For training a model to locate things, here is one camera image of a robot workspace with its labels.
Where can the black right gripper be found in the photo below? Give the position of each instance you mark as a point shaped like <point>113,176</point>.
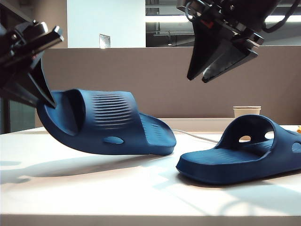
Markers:
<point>235,30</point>

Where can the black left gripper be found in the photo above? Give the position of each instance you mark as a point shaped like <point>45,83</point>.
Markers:
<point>21,51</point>

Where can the dark blue rubber slipper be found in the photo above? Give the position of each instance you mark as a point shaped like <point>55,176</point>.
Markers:
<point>223,164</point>
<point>105,141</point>

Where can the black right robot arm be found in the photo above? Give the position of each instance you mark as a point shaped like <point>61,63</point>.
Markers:
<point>247,11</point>

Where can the beige paper cup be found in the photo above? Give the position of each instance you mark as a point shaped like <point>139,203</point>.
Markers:
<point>247,110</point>

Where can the white ceiling light strip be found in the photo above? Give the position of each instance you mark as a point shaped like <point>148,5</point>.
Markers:
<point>164,18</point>

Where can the brown desk partition panel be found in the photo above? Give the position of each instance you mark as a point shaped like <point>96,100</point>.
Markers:
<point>152,77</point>

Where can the small yellow object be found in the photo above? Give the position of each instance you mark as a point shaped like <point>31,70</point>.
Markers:
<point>298,129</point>

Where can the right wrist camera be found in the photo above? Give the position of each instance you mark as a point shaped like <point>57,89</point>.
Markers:
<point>195,5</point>

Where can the silver metal wall plate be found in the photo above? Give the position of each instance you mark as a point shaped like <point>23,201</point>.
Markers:
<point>104,41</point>

